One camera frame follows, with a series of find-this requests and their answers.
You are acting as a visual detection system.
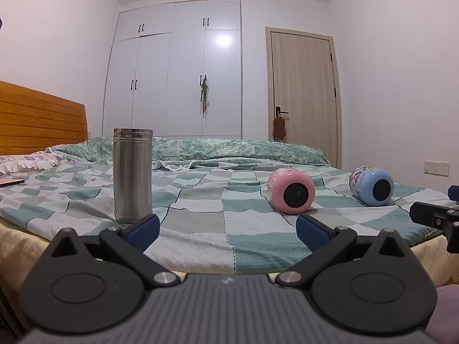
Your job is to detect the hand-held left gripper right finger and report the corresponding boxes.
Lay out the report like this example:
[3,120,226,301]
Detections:
[275,214,417,289]

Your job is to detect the checked bed sheet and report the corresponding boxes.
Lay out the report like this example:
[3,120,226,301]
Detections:
[0,157,453,275]

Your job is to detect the pink cup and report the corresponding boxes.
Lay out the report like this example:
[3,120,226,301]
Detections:
[268,168,316,216]

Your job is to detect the stainless steel cup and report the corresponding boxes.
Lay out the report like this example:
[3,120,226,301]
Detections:
[112,128,154,224]

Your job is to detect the wooden door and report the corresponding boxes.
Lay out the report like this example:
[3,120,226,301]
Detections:
[265,26,343,170]

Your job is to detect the blue printed cup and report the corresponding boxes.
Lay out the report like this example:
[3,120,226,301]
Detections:
[349,166,395,207]

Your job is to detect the hanging ornament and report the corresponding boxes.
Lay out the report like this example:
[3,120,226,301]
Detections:
[199,76,210,114]

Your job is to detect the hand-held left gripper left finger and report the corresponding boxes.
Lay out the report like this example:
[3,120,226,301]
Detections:
[48,214,181,289]

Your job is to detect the white wardrobe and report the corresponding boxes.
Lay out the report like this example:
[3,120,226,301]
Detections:
[102,0,243,140]

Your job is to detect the pink cloth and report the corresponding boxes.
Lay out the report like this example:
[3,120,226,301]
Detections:
[435,284,459,344]

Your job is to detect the brown hanging pouch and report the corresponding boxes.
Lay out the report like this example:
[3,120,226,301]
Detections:
[272,112,288,142]

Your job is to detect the green floral quilt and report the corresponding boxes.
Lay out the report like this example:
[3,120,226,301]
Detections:
[54,136,331,171]

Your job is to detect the white wall socket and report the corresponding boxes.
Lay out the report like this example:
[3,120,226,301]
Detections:
[424,160,450,177]

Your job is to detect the wooden headboard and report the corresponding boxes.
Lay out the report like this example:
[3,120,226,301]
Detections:
[0,80,89,156]

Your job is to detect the floral pillow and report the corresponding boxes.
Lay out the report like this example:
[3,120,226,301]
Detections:
[0,152,62,177]

